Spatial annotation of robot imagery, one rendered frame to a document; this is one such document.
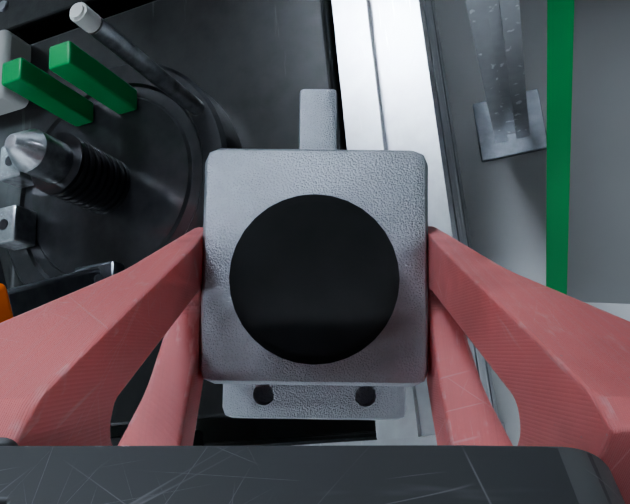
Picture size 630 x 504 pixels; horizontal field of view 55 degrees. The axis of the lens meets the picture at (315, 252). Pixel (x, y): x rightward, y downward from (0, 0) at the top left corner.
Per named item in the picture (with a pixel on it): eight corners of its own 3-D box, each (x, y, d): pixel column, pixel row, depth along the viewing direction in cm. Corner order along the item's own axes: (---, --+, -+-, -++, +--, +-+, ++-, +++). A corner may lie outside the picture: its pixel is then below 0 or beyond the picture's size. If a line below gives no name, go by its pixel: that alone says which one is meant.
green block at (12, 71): (94, 122, 32) (20, 78, 28) (76, 127, 33) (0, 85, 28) (94, 102, 33) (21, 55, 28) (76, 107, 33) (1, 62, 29)
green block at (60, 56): (138, 110, 32) (68, 62, 27) (119, 115, 32) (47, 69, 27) (137, 89, 32) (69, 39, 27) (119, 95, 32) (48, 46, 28)
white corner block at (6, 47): (53, 120, 39) (1, 91, 36) (-1, 136, 41) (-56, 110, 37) (55, 56, 40) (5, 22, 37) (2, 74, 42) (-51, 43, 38)
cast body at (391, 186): (392, 401, 17) (442, 469, 10) (237, 399, 17) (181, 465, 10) (393, 112, 18) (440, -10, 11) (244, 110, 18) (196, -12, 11)
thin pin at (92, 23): (204, 113, 30) (84, 16, 22) (190, 117, 30) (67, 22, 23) (203, 98, 30) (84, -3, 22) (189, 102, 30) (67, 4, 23)
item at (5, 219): (36, 247, 32) (13, 240, 31) (14, 251, 33) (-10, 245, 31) (37, 211, 33) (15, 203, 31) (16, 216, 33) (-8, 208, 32)
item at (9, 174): (41, 184, 33) (19, 175, 31) (20, 189, 33) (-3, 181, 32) (43, 150, 33) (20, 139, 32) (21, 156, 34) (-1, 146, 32)
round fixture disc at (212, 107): (253, 306, 29) (233, 301, 27) (25, 340, 34) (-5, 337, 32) (238, 49, 33) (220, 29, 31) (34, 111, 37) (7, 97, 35)
